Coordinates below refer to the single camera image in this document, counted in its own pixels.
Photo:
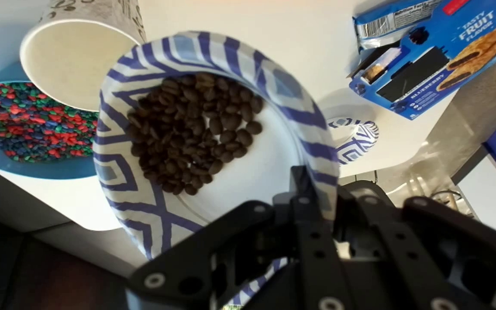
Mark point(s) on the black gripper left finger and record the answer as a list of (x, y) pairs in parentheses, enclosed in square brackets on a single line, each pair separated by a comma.
[(311, 258)]

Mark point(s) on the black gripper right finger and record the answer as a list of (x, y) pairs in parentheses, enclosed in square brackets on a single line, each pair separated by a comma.
[(431, 251)]

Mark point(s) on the patterned paper cup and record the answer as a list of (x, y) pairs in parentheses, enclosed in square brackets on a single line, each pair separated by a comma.
[(69, 62)]

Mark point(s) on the zebra striped empty bowl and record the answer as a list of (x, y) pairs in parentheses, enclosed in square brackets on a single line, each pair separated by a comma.
[(354, 138)]

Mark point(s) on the blue fruit bar box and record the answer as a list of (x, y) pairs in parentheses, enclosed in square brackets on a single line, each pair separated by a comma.
[(431, 62)]

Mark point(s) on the silver foil wrapper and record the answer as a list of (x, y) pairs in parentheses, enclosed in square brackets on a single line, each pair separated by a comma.
[(379, 26)]

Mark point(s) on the blue bowl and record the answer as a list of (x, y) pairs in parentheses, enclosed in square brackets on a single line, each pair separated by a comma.
[(7, 165)]

